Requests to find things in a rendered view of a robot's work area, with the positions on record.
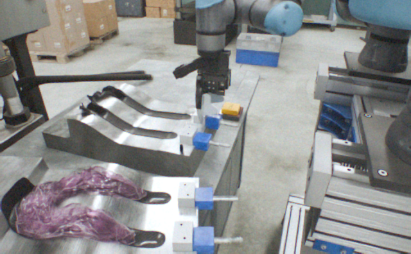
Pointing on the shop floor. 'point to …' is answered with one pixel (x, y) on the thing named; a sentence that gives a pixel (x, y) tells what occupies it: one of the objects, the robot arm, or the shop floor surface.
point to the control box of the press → (16, 49)
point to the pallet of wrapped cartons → (61, 31)
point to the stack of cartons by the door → (158, 2)
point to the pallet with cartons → (101, 18)
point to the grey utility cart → (329, 12)
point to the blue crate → (257, 58)
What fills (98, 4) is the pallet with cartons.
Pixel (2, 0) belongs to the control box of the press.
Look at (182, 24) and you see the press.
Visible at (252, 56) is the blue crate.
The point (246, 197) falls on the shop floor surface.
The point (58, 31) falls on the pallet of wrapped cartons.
